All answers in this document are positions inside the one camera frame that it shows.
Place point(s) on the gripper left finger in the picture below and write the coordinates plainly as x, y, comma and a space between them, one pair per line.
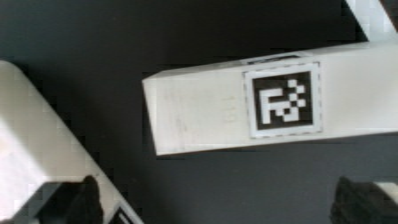
65, 204

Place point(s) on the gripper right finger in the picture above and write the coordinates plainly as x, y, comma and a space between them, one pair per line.
365, 202

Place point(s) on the white desk leg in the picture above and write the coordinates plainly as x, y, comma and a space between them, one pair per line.
44, 156
303, 96

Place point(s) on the white left fence piece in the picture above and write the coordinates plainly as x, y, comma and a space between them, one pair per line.
374, 20

